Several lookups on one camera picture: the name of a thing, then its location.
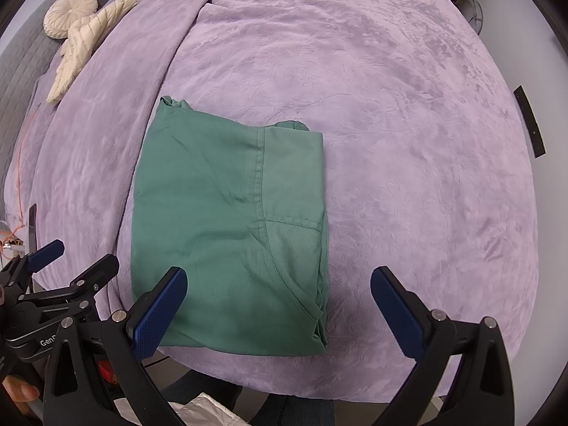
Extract green work shirt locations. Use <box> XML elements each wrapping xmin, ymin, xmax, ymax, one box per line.
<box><xmin>130</xmin><ymin>97</ymin><xmax>328</xmax><ymax>357</ymax></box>

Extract person left hand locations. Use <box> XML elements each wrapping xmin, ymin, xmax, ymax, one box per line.
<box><xmin>2</xmin><ymin>375</ymin><xmax>39</xmax><ymax>416</ymax></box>

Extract person legs in jeans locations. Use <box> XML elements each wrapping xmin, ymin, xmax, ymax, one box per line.
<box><xmin>162</xmin><ymin>370</ymin><xmax>336</xmax><ymax>425</ymax></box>

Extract grey quilted headboard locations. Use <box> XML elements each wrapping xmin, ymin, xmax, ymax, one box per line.
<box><xmin>0</xmin><ymin>0</ymin><xmax>117</xmax><ymax>196</ymax></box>

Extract purple plush blanket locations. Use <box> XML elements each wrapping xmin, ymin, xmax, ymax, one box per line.
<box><xmin>1</xmin><ymin>0</ymin><xmax>538</xmax><ymax>402</ymax></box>

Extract cream knot pillow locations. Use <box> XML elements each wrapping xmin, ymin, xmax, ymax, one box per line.
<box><xmin>46</xmin><ymin>0</ymin><xmax>138</xmax><ymax>105</ymax></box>

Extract round cream pillow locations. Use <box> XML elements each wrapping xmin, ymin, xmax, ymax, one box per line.
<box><xmin>42</xmin><ymin>0</ymin><xmax>98</xmax><ymax>39</ymax></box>

